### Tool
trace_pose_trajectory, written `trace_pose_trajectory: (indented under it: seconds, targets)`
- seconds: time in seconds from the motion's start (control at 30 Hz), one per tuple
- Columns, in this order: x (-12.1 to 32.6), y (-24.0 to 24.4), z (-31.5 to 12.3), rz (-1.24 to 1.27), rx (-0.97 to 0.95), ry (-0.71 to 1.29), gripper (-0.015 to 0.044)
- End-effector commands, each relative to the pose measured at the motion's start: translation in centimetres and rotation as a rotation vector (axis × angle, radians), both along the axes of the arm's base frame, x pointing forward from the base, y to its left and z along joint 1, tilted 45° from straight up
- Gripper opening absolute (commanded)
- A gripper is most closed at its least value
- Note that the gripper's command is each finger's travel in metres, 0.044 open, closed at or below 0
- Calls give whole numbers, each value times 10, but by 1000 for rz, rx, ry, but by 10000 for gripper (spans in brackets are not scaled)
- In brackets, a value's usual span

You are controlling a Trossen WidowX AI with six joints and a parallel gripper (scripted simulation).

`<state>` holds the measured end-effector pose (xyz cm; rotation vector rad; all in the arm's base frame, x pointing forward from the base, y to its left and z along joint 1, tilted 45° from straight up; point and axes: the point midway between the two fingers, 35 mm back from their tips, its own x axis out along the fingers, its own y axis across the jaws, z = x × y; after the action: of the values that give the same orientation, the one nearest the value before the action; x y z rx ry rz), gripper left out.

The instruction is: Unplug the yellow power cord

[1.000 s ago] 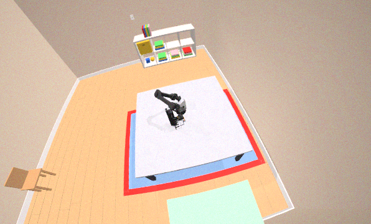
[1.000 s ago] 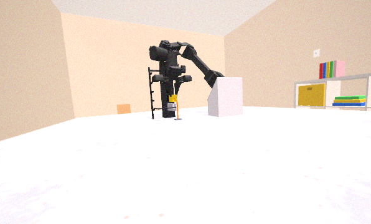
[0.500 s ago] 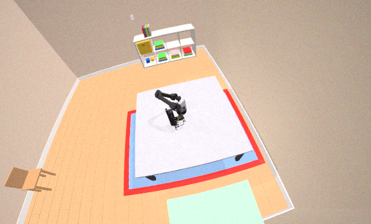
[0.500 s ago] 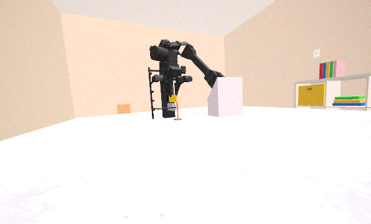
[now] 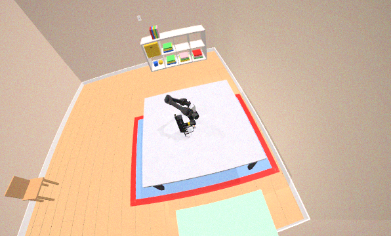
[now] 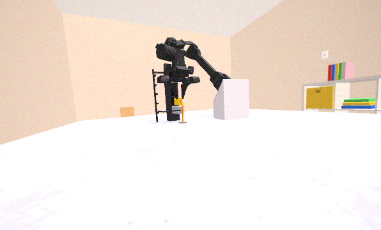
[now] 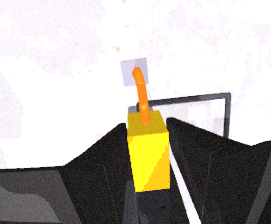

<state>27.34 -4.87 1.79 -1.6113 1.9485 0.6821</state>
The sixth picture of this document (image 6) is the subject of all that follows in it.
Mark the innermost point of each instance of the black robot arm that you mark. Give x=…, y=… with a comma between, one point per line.
x=172, y=50

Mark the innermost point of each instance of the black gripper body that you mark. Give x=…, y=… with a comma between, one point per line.
x=175, y=78

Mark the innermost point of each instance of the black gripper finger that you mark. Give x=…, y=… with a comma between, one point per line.
x=173, y=86
x=183, y=89

